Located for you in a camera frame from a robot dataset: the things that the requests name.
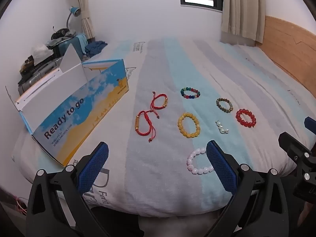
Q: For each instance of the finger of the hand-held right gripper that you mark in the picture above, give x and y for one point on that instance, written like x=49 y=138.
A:
x=309 y=124
x=293 y=145

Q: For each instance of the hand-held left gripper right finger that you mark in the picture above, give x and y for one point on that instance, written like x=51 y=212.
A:
x=219 y=167

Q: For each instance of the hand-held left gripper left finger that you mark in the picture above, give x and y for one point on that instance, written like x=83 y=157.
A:
x=95 y=167

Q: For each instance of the blue yellow printed cardboard box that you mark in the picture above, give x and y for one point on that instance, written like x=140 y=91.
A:
x=74 y=113

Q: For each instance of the wooden headboard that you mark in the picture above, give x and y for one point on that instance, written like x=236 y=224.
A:
x=291 y=42

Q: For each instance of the silver hard suitcase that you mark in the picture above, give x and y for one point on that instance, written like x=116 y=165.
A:
x=34 y=79

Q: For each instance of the crumpled blue clothes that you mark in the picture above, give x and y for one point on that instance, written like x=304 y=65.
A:
x=95 y=47

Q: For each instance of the teal suitcase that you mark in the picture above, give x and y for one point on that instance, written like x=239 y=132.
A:
x=79 y=42

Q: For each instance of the white plastic bag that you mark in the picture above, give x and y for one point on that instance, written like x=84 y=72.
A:
x=42 y=50

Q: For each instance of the beige curtain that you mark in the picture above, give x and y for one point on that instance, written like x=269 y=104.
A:
x=242 y=9
x=86 y=5

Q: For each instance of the blue desk lamp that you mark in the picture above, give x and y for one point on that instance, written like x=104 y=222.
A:
x=74 y=10

